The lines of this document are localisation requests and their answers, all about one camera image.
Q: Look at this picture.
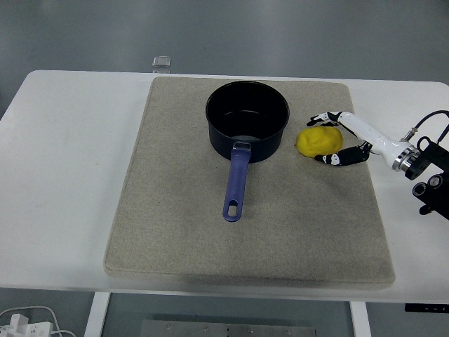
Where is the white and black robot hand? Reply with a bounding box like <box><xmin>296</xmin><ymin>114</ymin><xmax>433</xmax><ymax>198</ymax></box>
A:
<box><xmin>306</xmin><ymin>110</ymin><xmax>410</xmax><ymax>170</ymax></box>

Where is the black table control panel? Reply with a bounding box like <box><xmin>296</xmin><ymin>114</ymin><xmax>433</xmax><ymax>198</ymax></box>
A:
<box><xmin>404</xmin><ymin>303</ymin><xmax>449</xmax><ymax>313</ymax></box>

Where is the white table leg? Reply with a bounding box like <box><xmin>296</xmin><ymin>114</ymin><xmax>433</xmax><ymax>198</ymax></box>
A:
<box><xmin>349</xmin><ymin>300</ymin><xmax>372</xmax><ymax>337</ymax></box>
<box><xmin>83</xmin><ymin>291</ymin><xmax>112</xmax><ymax>337</ymax></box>

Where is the beige fabric mat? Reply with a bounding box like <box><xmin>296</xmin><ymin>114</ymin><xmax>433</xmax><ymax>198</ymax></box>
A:
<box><xmin>103</xmin><ymin>76</ymin><xmax>396</xmax><ymax>291</ymax></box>

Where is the grey metal plate with screws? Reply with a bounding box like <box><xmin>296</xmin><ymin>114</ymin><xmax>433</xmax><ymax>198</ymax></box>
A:
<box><xmin>140</xmin><ymin>319</ymin><xmax>319</xmax><ymax>337</ymax></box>

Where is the white power strip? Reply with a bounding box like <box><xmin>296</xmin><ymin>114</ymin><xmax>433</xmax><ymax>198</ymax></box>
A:
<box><xmin>0</xmin><ymin>313</ymin><xmax>54</xmax><ymax>337</ymax></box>

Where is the dark blue pot with handle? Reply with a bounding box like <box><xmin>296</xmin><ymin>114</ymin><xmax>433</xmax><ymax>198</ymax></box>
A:
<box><xmin>205</xmin><ymin>81</ymin><xmax>291</xmax><ymax>224</ymax></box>

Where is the white cable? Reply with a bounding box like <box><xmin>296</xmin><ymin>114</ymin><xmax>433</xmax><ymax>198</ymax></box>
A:
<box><xmin>0</xmin><ymin>305</ymin><xmax>76</xmax><ymax>337</ymax></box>

